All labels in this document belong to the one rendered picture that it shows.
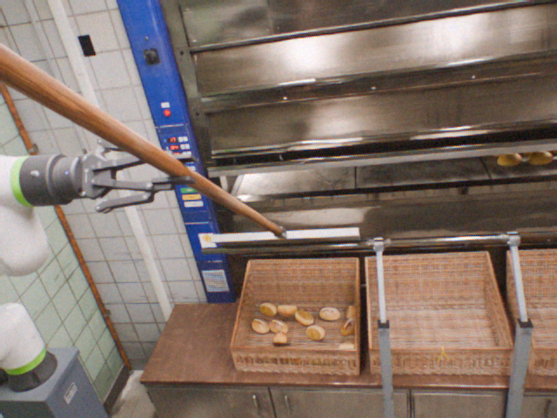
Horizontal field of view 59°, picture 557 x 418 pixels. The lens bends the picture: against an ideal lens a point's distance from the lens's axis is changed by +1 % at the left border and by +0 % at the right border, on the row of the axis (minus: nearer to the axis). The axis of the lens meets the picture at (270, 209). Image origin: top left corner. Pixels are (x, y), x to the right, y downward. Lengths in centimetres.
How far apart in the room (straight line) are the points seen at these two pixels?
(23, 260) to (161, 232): 158
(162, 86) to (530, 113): 147
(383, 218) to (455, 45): 80
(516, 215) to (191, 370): 161
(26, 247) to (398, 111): 152
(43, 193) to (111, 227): 174
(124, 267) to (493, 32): 206
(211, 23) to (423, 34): 81
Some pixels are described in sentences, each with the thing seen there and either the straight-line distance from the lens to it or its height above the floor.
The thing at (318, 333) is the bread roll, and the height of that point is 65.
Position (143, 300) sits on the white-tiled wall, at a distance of 290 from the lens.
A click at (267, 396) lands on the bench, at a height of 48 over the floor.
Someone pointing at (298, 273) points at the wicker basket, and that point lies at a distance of 244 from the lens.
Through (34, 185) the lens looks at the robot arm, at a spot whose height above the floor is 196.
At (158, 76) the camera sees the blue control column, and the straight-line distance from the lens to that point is 213.
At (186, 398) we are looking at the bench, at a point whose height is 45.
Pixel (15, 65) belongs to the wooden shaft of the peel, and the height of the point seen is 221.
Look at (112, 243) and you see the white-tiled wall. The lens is 270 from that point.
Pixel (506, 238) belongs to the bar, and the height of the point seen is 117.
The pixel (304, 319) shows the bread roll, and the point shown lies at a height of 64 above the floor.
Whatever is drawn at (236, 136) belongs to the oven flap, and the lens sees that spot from 215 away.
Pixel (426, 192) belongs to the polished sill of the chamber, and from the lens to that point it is 224.
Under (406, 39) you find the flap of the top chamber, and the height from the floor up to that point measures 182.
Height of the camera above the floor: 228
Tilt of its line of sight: 30 degrees down
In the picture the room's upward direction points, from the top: 11 degrees counter-clockwise
